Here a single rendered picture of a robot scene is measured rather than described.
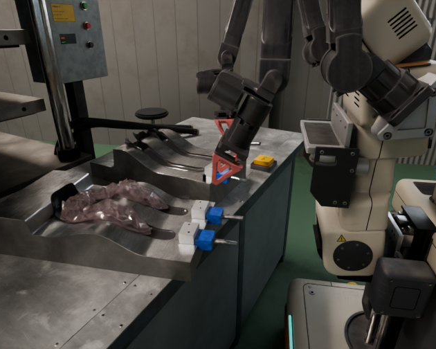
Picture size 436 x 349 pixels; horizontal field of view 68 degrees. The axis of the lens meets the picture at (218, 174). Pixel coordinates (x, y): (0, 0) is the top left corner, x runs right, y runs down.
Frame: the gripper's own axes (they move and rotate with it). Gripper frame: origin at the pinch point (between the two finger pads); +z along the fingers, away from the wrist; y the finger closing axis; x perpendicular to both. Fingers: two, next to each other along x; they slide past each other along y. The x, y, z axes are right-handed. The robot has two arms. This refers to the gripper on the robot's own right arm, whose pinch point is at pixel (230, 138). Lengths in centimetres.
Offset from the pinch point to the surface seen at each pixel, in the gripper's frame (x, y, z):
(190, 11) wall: -135, -195, -89
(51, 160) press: -79, 11, 9
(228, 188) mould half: 0.2, 4.1, 15.8
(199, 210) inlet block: 4.9, 29.4, 13.8
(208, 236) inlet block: 11.4, 36.3, 16.7
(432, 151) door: 78, -288, 59
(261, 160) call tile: 2.8, -19.5, 11.7
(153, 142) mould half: -27.9, 5.7, 1.3
